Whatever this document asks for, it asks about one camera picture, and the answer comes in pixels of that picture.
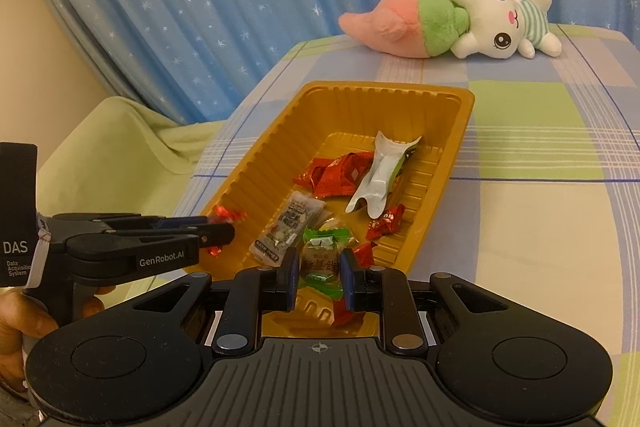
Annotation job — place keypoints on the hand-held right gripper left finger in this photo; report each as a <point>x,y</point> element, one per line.
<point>292,278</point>

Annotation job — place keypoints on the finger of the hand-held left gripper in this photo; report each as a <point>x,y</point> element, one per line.
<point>210,237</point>
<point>185,222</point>

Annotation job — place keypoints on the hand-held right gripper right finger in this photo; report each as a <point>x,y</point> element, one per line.
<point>347,280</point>

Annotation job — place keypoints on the green candy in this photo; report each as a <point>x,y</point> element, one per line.
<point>322,257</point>

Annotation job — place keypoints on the clear grey snack packet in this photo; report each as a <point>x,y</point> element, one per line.
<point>285,227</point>

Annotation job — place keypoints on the green white snack packet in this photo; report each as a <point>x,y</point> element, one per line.
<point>380,172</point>

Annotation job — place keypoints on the orange plastic tray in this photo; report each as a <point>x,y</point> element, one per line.
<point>350,117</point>

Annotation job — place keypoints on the person's left hand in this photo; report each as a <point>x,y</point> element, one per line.
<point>20,322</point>

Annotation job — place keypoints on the light green cloth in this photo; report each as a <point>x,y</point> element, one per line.
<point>125,147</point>

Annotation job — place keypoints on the checked pastel tablecloth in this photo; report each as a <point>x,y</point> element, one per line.
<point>525,207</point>

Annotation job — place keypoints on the blue star curtain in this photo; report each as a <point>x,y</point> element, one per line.
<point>200,7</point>

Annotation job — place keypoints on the white rabbit plush toy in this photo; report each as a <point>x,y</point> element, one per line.
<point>480,17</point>

